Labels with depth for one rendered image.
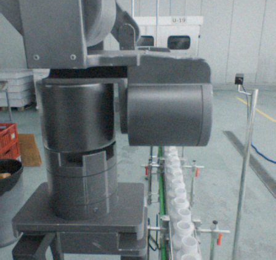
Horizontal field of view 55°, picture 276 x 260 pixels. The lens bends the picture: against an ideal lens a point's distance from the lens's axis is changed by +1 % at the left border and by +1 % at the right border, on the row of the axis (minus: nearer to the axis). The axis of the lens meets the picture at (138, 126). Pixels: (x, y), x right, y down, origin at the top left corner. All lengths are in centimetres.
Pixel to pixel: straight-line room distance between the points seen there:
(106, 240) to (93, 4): 16
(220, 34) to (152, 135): 1056
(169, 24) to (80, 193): 478
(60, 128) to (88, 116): 2
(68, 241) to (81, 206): 3
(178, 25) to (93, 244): 484
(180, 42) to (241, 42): 613
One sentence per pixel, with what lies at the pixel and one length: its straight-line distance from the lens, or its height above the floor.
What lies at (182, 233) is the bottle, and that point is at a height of 115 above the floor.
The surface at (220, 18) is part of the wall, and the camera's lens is 1075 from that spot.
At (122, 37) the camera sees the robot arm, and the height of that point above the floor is 164.
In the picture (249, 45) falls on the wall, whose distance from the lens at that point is 1100.
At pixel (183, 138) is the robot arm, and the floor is 156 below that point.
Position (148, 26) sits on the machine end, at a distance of 496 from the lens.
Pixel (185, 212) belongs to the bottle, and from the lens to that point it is 83.
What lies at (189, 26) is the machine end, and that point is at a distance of 500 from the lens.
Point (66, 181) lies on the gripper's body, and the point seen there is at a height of 152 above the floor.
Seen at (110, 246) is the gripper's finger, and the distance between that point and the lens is 22.
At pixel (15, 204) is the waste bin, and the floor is 36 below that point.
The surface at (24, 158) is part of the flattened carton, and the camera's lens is 404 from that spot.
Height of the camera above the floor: 162
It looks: 17 degrees down
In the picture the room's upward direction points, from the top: straight up
